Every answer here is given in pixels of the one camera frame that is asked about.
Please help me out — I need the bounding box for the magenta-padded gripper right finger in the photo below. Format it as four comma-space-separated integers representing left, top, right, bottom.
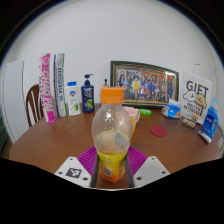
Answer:
125, 145, 171, 189

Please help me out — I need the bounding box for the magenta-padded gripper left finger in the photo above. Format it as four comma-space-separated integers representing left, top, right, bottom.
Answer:
54, 145, 101, 189

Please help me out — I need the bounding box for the orange-capped juice bottle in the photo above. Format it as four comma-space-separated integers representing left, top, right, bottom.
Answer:
91, 86, 134, 183

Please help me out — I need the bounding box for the flat round red coaster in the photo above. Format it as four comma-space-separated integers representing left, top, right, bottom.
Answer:
150, 125, 168, 138

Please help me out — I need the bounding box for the small green pack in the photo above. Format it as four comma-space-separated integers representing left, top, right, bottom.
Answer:
139, 108, 153, 116

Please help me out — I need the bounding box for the small patterned packet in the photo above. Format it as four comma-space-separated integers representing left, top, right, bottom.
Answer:
181, 116, 198, 130

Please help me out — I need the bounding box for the small white box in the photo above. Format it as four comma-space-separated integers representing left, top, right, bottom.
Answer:
198, 130, 213, 144

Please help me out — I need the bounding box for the blue tissue pack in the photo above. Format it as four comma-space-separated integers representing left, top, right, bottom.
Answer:
161, 98, 182, 120

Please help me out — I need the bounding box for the white shampoo bottle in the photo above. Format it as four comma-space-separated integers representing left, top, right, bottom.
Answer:
65, 81, 82, 117

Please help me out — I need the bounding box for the dark blue pump bottle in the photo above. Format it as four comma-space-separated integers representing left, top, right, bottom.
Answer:
80, 73, 96, 114

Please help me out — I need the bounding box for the wooden chair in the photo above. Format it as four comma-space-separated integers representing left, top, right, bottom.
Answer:
25, 83, 45, 128

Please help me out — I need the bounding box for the blue detergent bottle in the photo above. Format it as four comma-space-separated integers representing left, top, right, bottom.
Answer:
200, 97, 220, 139

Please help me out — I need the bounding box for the tall pink box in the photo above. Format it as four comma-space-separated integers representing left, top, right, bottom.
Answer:
38, 53, 57, 125

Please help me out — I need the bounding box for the tall green white box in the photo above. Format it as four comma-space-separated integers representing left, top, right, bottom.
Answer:
53, 52, 69, 118

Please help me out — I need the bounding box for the dark-framed group picture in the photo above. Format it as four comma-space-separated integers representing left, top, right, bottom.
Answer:
109, 60, 180, 109

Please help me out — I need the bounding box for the white paper gift bag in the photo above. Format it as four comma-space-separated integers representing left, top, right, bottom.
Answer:
178, 63, 213, 125

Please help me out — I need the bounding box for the white door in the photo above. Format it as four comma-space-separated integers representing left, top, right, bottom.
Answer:
0, 59, 26, 144

